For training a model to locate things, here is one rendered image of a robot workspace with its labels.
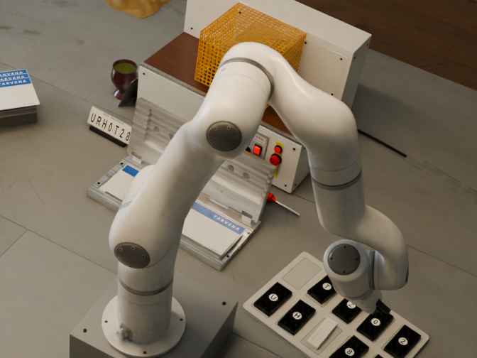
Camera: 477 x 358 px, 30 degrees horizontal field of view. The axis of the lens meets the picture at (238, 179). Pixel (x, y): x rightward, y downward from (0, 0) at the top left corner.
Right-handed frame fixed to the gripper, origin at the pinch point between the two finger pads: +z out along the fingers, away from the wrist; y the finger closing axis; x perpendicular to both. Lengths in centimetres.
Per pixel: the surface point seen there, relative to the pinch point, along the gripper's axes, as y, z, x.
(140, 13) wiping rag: -136, 61, 48
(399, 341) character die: 7.1, 29.0, 0.1
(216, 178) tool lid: -57, 25, 8
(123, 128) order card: -93, 29, 6
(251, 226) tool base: -43, 31, 3
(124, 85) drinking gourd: -105, 35, 18
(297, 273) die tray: -24.5, 30.0, -0.2
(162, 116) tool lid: -78, 17, 13
